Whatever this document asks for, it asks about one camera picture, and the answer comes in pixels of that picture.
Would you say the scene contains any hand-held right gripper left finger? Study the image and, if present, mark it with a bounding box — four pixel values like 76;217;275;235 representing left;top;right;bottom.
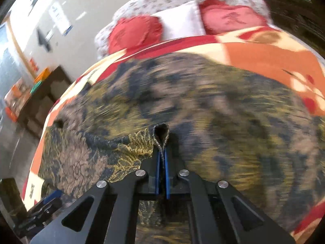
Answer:
29;146;161;244

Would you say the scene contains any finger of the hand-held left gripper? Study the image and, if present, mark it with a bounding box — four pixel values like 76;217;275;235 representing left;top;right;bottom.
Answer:
38;189;64;207

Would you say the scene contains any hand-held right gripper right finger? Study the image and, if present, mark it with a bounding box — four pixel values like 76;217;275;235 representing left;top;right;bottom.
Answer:
164;133;296;244

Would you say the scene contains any dark floral garment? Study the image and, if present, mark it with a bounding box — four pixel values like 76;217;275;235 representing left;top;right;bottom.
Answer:
38;53;324;244

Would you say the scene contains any dark wooden desk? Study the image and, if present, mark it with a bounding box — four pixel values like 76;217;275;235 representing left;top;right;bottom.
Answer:
18;65;75;141

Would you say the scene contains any orange printed carton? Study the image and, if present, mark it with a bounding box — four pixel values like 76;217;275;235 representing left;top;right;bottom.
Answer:
4;77;33;122

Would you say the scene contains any green box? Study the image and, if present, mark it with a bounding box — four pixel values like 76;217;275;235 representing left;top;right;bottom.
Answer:
30;79;46;94

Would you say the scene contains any orange box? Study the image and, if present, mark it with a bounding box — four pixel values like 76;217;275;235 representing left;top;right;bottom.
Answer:
34;67;51;83

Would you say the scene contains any red embroidered pillow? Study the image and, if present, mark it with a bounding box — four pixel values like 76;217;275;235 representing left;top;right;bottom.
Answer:
199;0;268;35
108;15;163;55

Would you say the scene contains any white pillow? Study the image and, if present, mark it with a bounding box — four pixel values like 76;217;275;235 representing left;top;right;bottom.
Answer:
152;0;207;41

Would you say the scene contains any orange cream printed blanket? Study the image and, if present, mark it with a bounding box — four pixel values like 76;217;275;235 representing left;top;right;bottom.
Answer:
22;25;325;239

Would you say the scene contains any dark carved wooden headboard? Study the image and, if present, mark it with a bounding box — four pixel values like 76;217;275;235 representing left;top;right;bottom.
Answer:
251;0;325;64

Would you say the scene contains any white wall poster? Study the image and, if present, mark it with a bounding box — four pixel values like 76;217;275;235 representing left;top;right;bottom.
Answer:
48;1;74;36

